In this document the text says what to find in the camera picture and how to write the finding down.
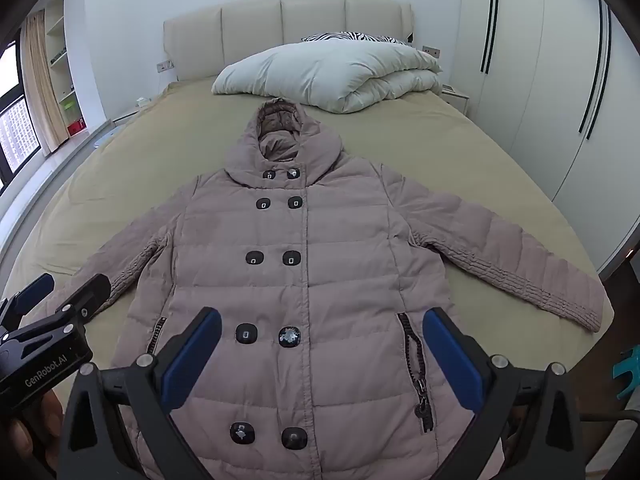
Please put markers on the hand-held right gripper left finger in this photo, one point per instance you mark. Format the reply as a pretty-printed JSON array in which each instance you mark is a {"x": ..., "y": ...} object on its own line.
[{"x": 192, "y": 355}]

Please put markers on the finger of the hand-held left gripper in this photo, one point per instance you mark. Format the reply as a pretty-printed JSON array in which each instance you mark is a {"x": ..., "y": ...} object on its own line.
[
  {"x": 32, "y": 290},
  {"x": 90, "y": 290}
]

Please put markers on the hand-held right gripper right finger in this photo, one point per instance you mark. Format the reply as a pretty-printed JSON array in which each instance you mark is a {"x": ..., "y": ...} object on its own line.
[{"x": 452, "y": 355}]

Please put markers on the mauve hooded puffer jacket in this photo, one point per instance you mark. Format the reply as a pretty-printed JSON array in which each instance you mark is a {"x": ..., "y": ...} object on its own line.
[{"x": 320, "y": 280}]

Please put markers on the person's left hand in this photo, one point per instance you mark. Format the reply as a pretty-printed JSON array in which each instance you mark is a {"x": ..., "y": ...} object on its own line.
[{"x": 20, "y": 435}]

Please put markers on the black framed window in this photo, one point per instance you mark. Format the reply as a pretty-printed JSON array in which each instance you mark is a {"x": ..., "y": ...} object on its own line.
[{"x": 15, "y": 130}]

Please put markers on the red box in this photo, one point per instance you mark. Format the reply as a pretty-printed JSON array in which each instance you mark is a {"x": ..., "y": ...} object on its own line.
[{"x": 76, "y": 127}]

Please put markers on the teal plastic stool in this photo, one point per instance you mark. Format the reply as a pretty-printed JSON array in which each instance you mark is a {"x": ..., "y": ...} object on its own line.
[{"x": 629, "y": 370}]

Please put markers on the bed with tan sheet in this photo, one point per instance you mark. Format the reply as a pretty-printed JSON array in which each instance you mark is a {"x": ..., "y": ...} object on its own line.
[{"x": 450, "y": 160}]

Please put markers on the beige curtain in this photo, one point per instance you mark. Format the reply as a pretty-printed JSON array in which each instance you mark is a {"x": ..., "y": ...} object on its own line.
[{"x": 42, "y": 85}]

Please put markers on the white bedside table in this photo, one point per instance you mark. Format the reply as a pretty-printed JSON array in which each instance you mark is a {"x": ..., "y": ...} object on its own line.
[{"x": 456, "y": 97}]

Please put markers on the white wardrobe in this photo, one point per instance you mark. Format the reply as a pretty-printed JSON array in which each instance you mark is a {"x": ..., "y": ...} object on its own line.
[{"x": 540, "y": 85}]

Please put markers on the beige padded headboard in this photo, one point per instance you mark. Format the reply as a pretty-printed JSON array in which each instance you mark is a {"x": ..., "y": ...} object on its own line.
[{"x": 250, "y": 35}]

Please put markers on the white folded duvet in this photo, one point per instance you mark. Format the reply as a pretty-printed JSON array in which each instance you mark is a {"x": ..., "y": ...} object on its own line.
[{"x": 325, "y": 75}]

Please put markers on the zebra striped pillow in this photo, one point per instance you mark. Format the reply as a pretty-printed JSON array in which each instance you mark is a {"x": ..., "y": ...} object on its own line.
[{"x": 350, "y": 37}]

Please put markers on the white wall shelf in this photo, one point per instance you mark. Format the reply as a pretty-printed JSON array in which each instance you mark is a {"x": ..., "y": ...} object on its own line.
[{"x": 62, "y": 60}]

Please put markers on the wall socket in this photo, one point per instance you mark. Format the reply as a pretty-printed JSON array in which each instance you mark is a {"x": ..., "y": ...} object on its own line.
[
  {"x": 165, "y": 65},
  {"x": 431, "y": 52}
]

